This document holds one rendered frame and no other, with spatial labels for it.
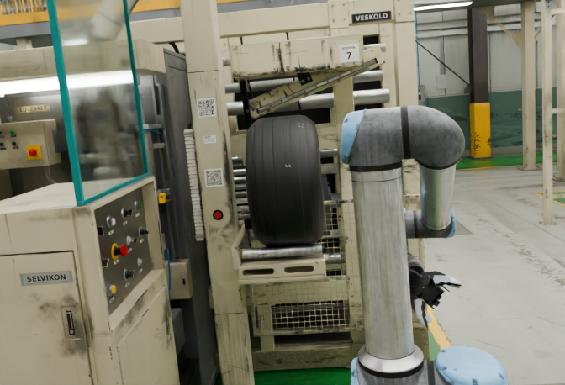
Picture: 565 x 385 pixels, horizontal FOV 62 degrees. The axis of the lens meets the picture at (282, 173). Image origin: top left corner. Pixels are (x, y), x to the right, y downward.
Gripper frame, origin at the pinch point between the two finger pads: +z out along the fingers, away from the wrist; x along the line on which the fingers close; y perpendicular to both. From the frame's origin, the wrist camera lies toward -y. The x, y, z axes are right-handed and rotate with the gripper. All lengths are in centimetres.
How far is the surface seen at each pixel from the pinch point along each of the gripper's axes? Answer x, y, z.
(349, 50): -57, -29, -107
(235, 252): 39, -28, -73
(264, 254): 34, -17, -73
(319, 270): 25, 2, -64
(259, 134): -4, -47, -80
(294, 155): -6, -35, -68
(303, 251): 23, -6, -69
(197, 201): 35, -48, -93
